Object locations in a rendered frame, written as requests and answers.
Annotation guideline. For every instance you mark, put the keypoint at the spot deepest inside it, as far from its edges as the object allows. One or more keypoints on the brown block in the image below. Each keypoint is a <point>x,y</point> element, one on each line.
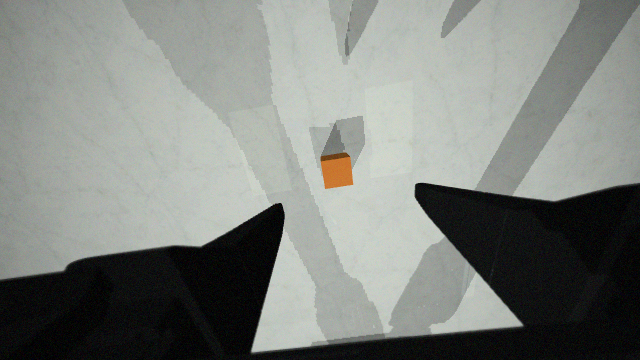
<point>336,169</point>

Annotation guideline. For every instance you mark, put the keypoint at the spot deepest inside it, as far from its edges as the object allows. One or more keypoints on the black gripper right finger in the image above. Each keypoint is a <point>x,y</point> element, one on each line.
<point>546,260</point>

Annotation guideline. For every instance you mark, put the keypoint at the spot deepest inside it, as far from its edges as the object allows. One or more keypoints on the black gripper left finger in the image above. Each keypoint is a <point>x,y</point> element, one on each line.
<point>222,284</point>

